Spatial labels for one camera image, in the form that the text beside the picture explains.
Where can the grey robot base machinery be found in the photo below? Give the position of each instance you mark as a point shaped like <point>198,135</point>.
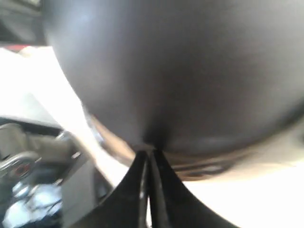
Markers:
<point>45,179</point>

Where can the black helmet with visor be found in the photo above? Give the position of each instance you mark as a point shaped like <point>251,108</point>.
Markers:
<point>205,81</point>

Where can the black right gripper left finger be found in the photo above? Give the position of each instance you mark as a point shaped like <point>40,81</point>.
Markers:
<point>126,207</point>

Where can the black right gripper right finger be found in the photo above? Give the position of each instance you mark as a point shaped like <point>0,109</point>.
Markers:
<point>172,205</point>

